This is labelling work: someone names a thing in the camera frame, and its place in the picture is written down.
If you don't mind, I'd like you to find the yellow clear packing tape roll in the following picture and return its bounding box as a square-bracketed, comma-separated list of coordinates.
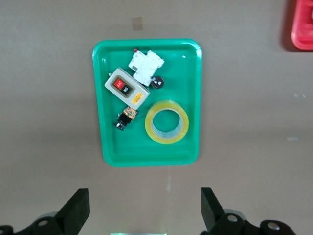
[144, 99, 190, 145]

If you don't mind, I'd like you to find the white circuit breaker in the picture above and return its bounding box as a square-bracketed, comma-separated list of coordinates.
[128, 49, 165, 87]

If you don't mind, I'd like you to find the red plastic tray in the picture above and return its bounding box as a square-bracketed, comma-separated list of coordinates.
[291, 0, 313, 51]

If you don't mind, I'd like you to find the grey on-off switch box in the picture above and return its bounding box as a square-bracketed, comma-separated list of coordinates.
[104, 68, 150, 110]

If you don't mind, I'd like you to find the black push button switch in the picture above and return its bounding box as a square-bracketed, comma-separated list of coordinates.
[113, 107, 139, 130]

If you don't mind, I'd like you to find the small black round buzzer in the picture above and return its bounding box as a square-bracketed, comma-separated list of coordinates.
[151, 76, 164, 89]

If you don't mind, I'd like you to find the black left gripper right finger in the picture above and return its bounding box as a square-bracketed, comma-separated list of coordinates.
[200, 187, 297, 235]

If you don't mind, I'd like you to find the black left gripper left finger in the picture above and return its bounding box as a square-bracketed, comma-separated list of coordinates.
[0, 188, 90, 235]

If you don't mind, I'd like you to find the green plastic tray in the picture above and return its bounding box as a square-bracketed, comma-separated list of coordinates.
[92, 38, 203, 167]

